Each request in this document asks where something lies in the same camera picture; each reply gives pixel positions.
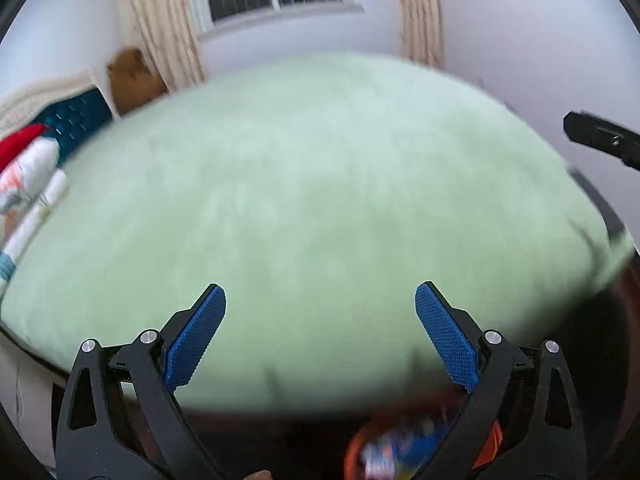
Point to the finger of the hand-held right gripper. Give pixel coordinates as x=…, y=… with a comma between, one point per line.
x=600, y=135
x=619, y=232

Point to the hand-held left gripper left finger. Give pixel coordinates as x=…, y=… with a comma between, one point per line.
x=197, y=340

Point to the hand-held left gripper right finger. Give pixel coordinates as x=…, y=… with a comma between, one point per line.
x=445, y=335

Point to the orange bin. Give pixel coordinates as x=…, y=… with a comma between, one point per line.
x=357, y=452

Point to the cream floral curtain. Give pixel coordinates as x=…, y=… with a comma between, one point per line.
x=160, y=25
x=420, y=15

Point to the white printed pillow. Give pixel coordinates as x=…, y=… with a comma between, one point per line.
x=30, y=170

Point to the cream and teal headboard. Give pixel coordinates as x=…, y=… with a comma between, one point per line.
x=80, y=115

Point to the red pillow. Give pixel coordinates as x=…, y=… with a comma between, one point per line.
x=20, y=142

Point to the brown teddy bear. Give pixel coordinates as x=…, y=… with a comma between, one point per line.
x=132, y=80

